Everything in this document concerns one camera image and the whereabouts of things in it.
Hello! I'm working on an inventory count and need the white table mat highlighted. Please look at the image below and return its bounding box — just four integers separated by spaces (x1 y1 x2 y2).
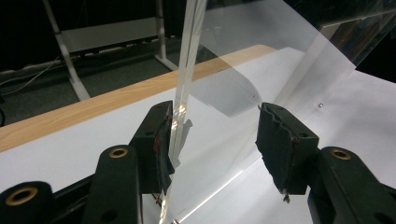
0 46 396 224

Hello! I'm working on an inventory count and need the clear acrylic frame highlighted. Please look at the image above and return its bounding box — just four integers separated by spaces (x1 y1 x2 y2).
158 0 396 224

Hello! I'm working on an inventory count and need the white power strip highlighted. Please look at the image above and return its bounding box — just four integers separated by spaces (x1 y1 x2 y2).
18 36 163 72

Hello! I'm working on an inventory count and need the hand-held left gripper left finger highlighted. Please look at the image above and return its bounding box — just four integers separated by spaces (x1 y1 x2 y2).
81 100 176 224

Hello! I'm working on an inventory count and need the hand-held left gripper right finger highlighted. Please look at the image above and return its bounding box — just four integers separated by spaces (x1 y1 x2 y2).
254 102 396 224

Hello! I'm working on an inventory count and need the white metal desk frame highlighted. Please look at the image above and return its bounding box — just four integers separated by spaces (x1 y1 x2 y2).
41 0 180 103

